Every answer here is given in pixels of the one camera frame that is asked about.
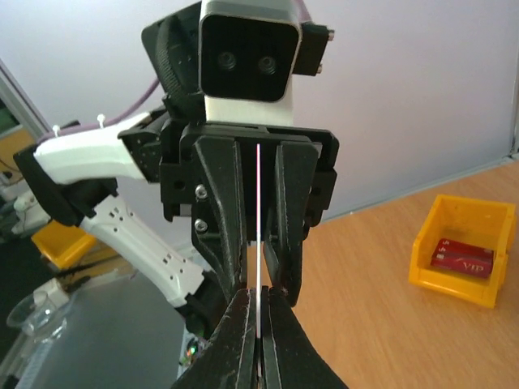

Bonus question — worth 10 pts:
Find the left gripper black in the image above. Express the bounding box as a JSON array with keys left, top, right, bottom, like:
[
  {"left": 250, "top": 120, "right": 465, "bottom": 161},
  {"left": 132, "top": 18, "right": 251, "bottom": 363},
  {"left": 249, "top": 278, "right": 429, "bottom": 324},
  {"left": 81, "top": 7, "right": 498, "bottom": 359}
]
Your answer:
[{"left": 159, "top": 123, "right": 339, "bottom": 306}]

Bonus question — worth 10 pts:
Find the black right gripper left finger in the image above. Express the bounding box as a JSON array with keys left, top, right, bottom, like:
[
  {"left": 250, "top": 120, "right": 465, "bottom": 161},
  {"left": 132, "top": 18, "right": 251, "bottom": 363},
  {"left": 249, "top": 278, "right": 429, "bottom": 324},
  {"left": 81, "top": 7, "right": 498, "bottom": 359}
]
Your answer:
[{"left": 172, "top": 289, "right": 258, "bottom": 389}]

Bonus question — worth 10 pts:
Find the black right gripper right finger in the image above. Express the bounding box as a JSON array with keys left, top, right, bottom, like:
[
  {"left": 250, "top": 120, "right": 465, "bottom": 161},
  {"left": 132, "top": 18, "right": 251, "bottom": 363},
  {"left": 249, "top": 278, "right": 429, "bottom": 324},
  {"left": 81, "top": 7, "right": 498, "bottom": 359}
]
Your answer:
[{"left": 259, "top": 286, "right": 347, "bottom": 389}]

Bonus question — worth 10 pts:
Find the thin white card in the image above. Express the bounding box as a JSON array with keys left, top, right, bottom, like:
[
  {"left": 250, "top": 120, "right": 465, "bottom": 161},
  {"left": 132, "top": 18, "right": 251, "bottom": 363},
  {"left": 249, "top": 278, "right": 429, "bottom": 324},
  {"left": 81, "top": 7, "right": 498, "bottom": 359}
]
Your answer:
[{"left": 255, "top": 143, "right": 263, "bottom": 340}]

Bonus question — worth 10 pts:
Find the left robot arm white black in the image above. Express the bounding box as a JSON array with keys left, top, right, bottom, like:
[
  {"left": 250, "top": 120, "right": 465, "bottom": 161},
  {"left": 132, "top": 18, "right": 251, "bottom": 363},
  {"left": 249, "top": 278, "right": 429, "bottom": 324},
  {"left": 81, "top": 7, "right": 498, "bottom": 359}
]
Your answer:
[{"left": 15, "top": 1, "right": 339, "bottom": 338}]

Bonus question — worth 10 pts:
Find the clear plastic cup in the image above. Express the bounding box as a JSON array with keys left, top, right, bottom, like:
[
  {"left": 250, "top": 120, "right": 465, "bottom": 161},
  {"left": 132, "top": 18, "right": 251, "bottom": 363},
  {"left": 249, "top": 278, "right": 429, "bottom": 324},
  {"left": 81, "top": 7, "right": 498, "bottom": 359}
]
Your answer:
[{"left": 6, "top": 291, "right": 67, "bottom": 343}]

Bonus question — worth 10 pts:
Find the yellow bin outside cell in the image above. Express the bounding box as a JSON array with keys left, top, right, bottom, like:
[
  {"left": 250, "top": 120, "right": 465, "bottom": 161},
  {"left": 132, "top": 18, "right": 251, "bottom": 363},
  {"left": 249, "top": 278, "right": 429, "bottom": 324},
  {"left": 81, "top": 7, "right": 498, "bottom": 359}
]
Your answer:
[{"left": 32, "top": 220, "right": 97, "bottom": 269}]

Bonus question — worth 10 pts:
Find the yellow bin on left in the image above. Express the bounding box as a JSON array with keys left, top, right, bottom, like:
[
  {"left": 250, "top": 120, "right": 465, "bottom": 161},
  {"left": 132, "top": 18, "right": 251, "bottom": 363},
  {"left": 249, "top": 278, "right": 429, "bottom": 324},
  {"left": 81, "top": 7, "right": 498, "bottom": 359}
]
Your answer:
[{"left": 409, "top": 194, "right": 517, "bottom": 308}]

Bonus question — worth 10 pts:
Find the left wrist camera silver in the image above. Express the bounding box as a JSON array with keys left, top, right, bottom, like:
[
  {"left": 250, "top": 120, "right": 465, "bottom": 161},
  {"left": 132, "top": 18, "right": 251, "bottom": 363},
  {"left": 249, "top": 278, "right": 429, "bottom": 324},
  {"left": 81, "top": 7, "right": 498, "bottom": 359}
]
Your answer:
[{"left": 199, "top": 1, "right": 302, "bottom": 126}]

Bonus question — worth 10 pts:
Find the aluminium frame post left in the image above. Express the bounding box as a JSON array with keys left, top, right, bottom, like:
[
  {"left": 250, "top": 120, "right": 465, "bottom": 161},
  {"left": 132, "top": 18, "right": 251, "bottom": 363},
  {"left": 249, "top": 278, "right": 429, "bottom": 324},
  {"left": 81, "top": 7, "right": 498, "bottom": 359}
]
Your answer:
[{"left": 0, "top": 62, "right": 49, "bottom": 139}]

